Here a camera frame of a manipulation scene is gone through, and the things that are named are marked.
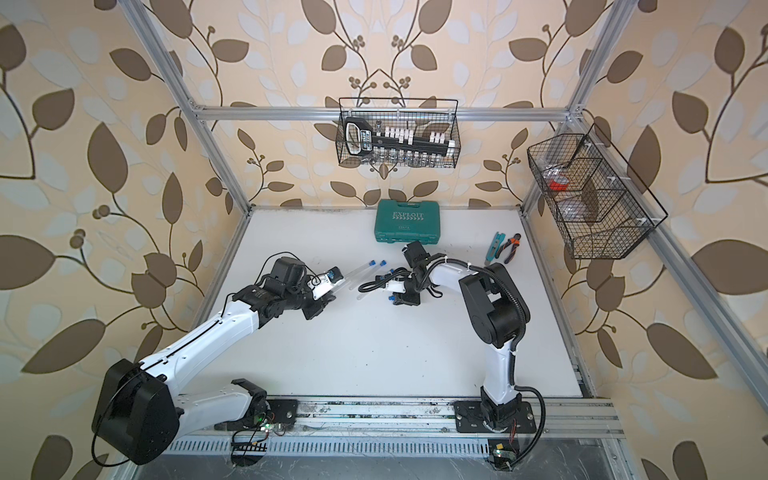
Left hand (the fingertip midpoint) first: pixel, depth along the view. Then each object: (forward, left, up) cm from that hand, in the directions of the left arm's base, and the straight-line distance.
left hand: (326, 288), depth 83 cm
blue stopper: (+18, -11, -13) cm, 25 cm away
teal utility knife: (+29, -58, -12) cm, 66 cm away
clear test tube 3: (-5, -13, +6) cm, 15 cm away
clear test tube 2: (+13, -12, -13) cm, 22 cm away
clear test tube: (+14, -7, -13) cm, 20 cm away
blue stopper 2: (+18, -15, -13) cm, 27 cm away
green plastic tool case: (+34, -24, -8) cm, 42 cm away
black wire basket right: (+13, -72, +22) cm, 76 cm away
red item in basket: (+22, -64, +20) cm, 70 cm away
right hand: (+6, -21, -13) cm, 26 cm away
